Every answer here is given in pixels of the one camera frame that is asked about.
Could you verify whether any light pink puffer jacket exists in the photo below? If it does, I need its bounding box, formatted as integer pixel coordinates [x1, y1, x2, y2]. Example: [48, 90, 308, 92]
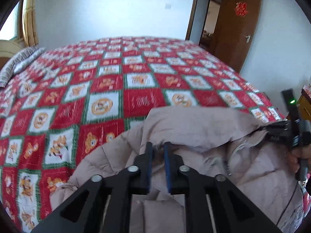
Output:
[50, 106, 304, 232]

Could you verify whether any red double happiness decoration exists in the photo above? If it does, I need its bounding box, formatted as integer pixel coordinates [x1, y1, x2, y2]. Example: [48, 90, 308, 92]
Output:
[235, 2, 248, 17]

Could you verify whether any striped grey pillow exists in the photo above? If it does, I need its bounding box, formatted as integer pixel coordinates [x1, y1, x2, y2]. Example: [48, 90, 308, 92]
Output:
[1, 46, 46, 88]

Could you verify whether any red patterned bed quilt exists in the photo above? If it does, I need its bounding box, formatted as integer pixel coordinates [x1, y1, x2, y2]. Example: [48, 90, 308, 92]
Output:
[0, 36, 311, 233]

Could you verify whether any brown wooden door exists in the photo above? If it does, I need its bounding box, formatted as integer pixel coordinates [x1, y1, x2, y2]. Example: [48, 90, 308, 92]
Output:
[210, 0, 261, 73]

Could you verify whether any yellow right curtain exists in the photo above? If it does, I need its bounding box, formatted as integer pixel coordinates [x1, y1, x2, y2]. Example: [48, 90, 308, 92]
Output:
[22, 0, 38, 47]

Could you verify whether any cream and brown headboard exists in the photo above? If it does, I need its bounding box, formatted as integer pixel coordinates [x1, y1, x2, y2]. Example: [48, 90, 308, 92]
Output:
[0, 39, 23, 70]

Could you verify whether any silver door handle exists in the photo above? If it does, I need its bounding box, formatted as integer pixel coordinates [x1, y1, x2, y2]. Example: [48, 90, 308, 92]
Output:
[245, 35, 251, 43]

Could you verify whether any person's right hand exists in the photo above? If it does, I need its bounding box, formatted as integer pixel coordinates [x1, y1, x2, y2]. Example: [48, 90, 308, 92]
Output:
[287, 143, 311, 175]

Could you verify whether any window with grey frame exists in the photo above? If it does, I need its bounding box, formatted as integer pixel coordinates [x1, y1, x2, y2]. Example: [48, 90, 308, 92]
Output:
[1, 0, 24, 42]

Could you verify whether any brown wooden cabinet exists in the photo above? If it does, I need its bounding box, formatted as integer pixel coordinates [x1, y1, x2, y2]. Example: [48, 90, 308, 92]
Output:
[298, 85, 311, 120]

